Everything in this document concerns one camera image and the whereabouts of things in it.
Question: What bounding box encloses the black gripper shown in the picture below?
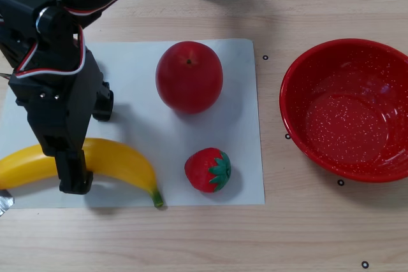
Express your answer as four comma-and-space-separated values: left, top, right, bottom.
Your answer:
8, 47, 115, 196

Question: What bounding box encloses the yellow toy banana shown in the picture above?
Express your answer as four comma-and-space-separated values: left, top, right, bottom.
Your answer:
0, 138, 165, 209

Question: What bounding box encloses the red speckled bowl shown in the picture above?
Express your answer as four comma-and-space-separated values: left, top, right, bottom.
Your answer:
279, 38, 408, 184

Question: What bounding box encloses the white paper sheet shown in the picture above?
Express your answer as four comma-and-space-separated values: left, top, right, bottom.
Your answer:
0, 38, 266, 210

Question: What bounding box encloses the red toy apple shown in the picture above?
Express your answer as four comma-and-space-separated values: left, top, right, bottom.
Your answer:
155, 41, 224, 115

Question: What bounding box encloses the red toy strawberry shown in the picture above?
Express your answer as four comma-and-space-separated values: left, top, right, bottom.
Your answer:
184, 147, 232, 194

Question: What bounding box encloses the grey duct tape piece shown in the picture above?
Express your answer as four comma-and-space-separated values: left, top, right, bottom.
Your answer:
0, 189, 15, 218

